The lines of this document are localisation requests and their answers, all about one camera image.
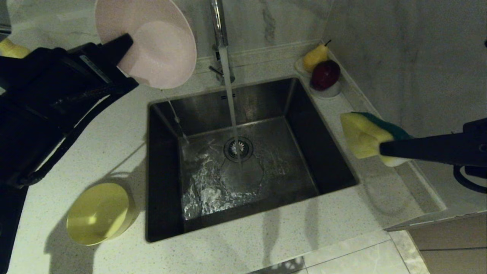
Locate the yellow pear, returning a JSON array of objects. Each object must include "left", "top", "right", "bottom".
[{"left": 302, "top": 40, "right": 331, "bottom": 73}]

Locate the black induction cooktop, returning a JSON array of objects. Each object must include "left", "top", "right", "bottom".
[{"left": 0, "top": 186, "right": 28, "bottom": 274}]

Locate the dark red apple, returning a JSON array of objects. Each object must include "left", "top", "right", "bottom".
[{"left": 311, "top": 60, "right": 341, "bottom": 91}]

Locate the metal sink drain strainer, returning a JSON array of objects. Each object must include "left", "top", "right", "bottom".
[{"left": 224, "top": 137, "right": 254, "bottom": 163}]

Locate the stainless steel sink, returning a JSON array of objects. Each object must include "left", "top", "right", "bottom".
[{"left": 146, "top": 77, "right": 359, "bottom": 243}]

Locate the small white dish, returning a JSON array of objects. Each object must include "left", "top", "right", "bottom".
[{"left": 295, "top": 57, "right": 342, "bottom": 99}]

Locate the chrome faucet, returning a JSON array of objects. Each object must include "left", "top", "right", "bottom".
[{"left": 209, "top": 0, "right": 236, "bottom": 86}]

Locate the pink plastic bowl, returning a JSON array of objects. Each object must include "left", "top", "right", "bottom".
[{"left": 94, "top": 0, "right": 197, "bottom": 90}]

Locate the yellow and green sponge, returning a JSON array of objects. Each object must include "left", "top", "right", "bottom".
[{"left": 340, "top": 112, "right": 413, "bottom": 167}]

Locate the light wooden cabinet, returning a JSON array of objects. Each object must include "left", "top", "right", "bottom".
[{"left": 382, "top": 211, "right": 487, "bottom": 274}]

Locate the yellow plastic bowl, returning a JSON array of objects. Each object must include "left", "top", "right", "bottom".
[{"left": 67, "top": 183, "right": 135, "bottom": 246}]

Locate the yellow detergent bottle red label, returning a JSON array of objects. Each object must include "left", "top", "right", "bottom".
[{"left": 0, "top": 38, "right": 31, "bottom": 59}]

